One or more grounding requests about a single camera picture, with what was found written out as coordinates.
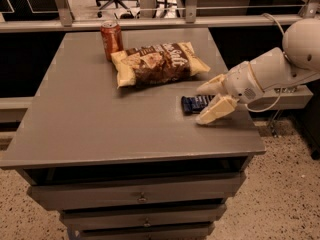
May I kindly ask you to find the yellow brown chip bag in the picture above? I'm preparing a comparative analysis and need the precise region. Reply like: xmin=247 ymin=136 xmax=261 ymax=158
xmin=111 ymin=42 xmax=210 ymax=87

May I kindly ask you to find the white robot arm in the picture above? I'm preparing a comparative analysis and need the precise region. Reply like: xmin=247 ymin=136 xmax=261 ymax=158
xmin=196 ymin=18 xmax=320 ymax=125

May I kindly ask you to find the middle grey drawer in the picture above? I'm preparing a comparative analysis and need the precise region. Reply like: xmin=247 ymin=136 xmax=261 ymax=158
xmin=61 ymin=204 xmax=226 ymax=230

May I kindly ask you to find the grey drawer cabinet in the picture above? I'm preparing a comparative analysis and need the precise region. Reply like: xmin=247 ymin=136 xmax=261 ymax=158
xmin=0 ymin=27 xmax=267 ymax=240

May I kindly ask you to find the bottom grey drawer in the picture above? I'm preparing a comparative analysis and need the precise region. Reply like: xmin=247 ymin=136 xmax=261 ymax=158
xmin=68 ymin=222 xmax=214 ymax=240

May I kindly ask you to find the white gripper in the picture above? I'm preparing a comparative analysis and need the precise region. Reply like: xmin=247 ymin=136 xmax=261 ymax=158
xmin=196 ymin=61 xmax=264 ymax=125

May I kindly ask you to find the orange soda can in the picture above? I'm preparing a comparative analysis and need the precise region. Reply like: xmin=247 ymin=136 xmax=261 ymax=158
xmin=100 ymin=20 xmax=123 ymax=61

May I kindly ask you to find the blue rxbar blueberry bar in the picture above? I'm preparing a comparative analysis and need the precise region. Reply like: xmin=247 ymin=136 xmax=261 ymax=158
xmin=181 ymin=95 xmax=214 ymax=115

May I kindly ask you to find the grey metal railing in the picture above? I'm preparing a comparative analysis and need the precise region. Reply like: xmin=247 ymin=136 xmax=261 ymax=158
xmin=0 ymin=0 xmax=319 ymax=33

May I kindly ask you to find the grey drawer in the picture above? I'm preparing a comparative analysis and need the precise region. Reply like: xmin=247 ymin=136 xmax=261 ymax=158
xmin=28 ymin=172 xmax=246 ymax=210
xmin=68 ymin=222 xmax=214 ymax=240
xmin=61 ymin=204 xmax=226 ymax=230

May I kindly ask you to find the white cable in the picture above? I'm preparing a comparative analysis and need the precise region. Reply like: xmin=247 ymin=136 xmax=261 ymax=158
xmin=245 ymin=12 xmax=286 ymax=114

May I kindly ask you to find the top grey drawer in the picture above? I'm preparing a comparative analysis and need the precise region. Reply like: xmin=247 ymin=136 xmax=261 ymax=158
xmin=28 ymin=172 xmax=246 ymax=210

